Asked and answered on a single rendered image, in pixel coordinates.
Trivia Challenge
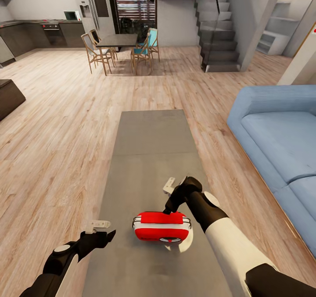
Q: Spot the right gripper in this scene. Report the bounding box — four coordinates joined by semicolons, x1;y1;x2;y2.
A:
163;186;183;215

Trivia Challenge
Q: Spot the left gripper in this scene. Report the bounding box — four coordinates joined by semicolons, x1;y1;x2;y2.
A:
80;230;116;255

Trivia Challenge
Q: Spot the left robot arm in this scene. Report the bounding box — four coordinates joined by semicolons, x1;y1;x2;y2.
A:
19;220;116;297

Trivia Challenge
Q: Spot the radio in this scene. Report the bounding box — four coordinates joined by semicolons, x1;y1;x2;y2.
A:
132;211;191;243

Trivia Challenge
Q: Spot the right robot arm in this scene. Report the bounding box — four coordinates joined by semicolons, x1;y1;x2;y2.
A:
163;176;316;297

